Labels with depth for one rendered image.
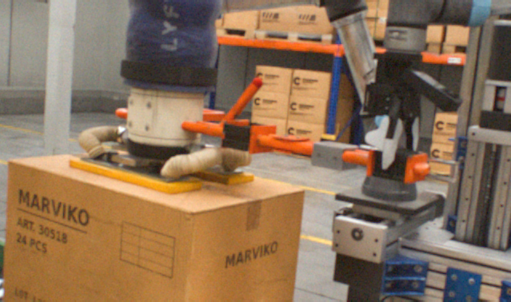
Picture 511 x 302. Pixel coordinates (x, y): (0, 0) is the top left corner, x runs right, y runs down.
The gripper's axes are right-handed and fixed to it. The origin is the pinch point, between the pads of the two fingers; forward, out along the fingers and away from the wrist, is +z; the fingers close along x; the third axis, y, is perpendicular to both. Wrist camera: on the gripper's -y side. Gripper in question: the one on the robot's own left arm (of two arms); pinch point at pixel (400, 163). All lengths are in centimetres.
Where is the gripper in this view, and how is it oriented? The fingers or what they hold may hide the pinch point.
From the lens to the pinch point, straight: 126.0
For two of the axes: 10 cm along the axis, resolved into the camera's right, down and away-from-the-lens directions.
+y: -7.9, -1.6, 5.9
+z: -0.9, 9.8, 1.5
